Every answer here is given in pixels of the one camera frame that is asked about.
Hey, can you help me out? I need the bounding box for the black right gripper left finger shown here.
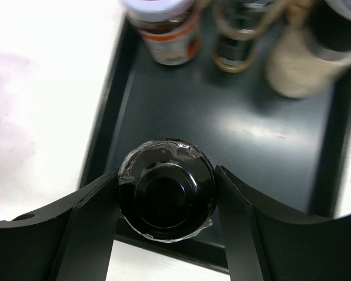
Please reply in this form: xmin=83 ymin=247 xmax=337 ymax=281
xmin=0 ymin=170 xmax=119 ymax=280

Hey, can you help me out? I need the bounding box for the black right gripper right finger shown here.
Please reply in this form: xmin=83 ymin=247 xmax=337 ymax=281
xmin=216 ymin=166 xmax=351 ymax=280

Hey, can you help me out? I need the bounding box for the black pump bottle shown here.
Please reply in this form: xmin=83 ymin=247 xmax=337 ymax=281
xmin=118 ymin=138 xmax=218 ymax=243

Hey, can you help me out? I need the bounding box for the small dark spice bottle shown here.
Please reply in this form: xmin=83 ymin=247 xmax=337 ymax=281
xmin=213 ymin=1 xmax=287 ymax=73

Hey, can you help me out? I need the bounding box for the dark sauce jar white lid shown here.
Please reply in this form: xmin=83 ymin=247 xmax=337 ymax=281
xmin=122 ymin=0 xmax=201 ymax=66

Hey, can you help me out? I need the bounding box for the black rectangular tray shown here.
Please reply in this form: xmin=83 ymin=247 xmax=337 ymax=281
xmin=78 ymin=11 xmax=351 ymax=275

